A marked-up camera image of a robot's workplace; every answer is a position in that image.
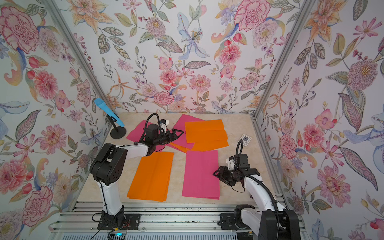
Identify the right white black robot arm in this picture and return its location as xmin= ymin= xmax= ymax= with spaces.
xmin=213 ymin=154 xmax=301 ymax=240

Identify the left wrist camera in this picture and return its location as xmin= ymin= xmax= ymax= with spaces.
xmin=160 ymin=119 xmax=169 ymax=131

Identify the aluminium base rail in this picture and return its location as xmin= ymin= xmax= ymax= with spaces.
xmin=49 ymin=202 xmax=257 ymax=240

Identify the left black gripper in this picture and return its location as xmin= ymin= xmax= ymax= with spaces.
xmin=152 ymin=128 xmax=183 ymax=147

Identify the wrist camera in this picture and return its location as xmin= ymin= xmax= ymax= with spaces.
xmin=226 ymin=158 xmax=235 ymax=171
xmin=160 ymin=119 xmax=169 ymax=131

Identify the white QR code card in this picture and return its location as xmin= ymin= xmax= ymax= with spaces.
xmin=240 ymin=134 xmax=252 ymax=147

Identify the aluminium corner post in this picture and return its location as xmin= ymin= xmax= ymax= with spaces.
xmin=42 ymin=0 xmax=115 ymax=112
xmin=253 ymin=1 xmax=314 ymax=121

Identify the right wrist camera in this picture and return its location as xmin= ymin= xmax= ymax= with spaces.
xmin=226 ymin=158 xmax=235 ymax=171

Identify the left aluminium corner post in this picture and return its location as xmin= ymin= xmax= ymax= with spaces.
xmin=42 ymin=0 xmax=115 ymax=112

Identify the orange paper sheet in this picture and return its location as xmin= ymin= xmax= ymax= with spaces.
xmin=127 ymin=152 xmax=174 ymax=202
xmin=185 ymin=120 xmax=229 ymax=152

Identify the right aluminium corner post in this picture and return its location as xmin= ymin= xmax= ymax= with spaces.
xmin=253 ymin=1 xmax=314 ymax=121

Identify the blue microphone on stand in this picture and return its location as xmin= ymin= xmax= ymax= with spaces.
xmin=95 ymin=98 xmax=127 ymax=139

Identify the pink paper far left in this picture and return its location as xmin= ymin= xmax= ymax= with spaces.
xmin=126 ymin=120 xmax=165 ymax=152

